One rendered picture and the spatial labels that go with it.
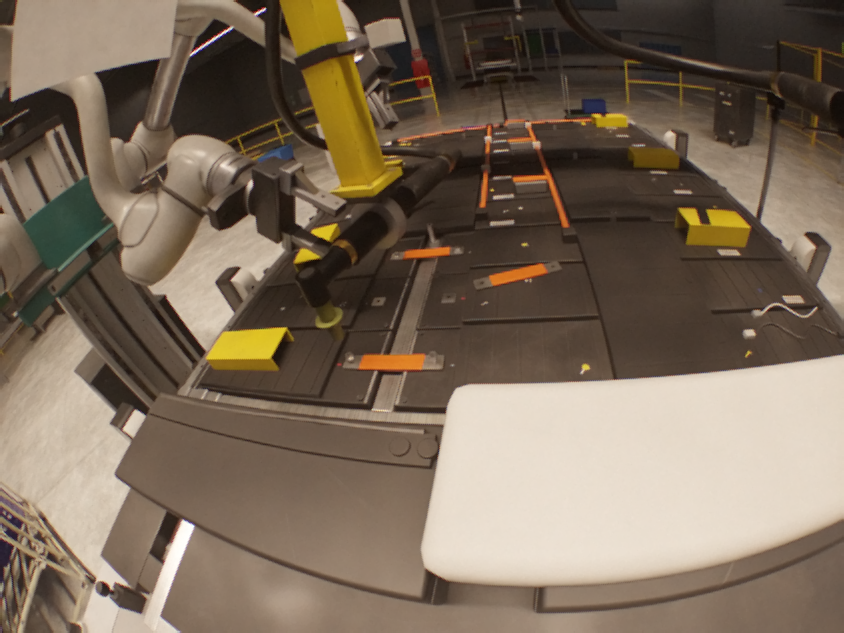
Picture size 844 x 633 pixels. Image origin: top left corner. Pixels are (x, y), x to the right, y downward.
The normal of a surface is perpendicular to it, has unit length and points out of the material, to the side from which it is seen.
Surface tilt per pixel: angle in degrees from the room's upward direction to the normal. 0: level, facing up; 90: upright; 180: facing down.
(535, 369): 0
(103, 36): 90
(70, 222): 90
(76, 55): 90
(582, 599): 0
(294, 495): 0
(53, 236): 90
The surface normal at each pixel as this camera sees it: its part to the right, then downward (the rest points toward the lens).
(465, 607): -0.22, -0.74
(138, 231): 0.32, 0.15
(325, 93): -0.43, 0.66
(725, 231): -0.22, 0.68
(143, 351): 0.93, 0.03
